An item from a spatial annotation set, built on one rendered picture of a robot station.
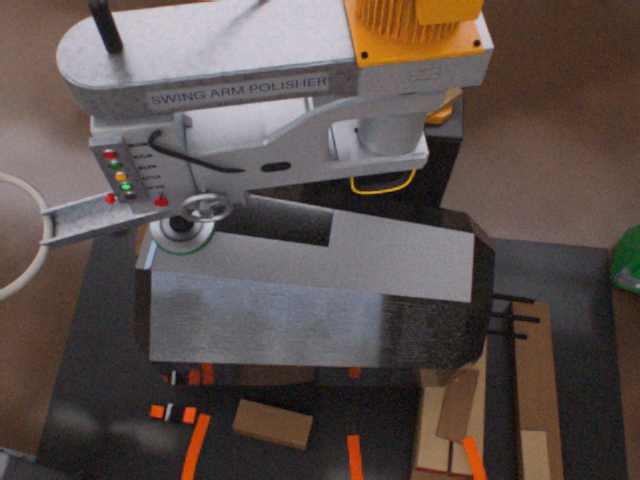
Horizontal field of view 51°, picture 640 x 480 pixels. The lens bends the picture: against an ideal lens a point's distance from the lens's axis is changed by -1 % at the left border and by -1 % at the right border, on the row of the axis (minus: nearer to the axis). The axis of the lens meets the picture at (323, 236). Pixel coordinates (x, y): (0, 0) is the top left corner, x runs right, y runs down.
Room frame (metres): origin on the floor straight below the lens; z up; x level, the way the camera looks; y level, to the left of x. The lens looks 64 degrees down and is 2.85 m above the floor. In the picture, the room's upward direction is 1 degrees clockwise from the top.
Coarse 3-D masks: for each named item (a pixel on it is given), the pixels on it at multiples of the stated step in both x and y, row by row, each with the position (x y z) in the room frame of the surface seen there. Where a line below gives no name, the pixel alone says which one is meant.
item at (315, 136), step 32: (320, 96) 1.03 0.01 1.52; (352, 96) 1.01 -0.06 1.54; (384, 96) 1.02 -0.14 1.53; (416, 96) 1.03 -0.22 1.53; (192, 128) 1.01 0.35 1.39; (224, 128) 1.01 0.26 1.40; (256, 128) 1.01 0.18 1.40; (288, 128) 0.98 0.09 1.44; (320, 128) 0.99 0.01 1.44; (352, 128) 1.12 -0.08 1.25; (192, 160) 0.91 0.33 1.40; (224, 160) 0.95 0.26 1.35; (256, 160) 0.96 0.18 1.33; (288, 160) 0.97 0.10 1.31; (320, 160) 0.99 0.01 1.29; (352, 160) 1.02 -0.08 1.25; (384, 160) 1.03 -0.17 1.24; (416, 160) 1.03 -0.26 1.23; (224, 192) 0.94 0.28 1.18
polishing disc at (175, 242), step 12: (156, 228) 0.98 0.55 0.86; (168, 228) 0.99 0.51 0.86; (192, 228) 0.99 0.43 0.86; (204, 228) 0.99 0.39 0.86; (156, 240) 0.94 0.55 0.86; (168, 240) 0.94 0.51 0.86; (180, 240) 0.94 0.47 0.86; (192, 240) 0.94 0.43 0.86; (204, 240) 0.95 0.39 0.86; (180, 252) 0.90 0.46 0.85
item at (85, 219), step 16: (112, 192) 1.03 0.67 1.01; (64, 208) 1.00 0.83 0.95; (80, 208) 1.01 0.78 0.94; (96, 208) 1.01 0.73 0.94; (112, 208) 1.00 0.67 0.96; (128, 208) 0.99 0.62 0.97; (64, 224) 0.96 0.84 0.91; (80, 224) 0.96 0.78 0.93; (96, 224) 0.95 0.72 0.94; (112, 224) 0.92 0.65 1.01; (128, 224) 0.93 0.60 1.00; (144, 224) 0.93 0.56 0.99; (48, 240) 0.89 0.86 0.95; (64, 240) 0.89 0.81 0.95; (80, 240) 0.90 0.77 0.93
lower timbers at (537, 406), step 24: (528, 312) 1.00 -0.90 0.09; (528, 336) 0.89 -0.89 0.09; (528, 360) 0.78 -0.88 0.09; (552, 360) 0.79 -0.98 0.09; (528, 384) 0.68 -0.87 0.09; (552, 384) 0.68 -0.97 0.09; (528, 408) 0.58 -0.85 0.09; (552, 408) 0.58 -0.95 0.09; (552, 432) 0.49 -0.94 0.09; (552, 456) 0.39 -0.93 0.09
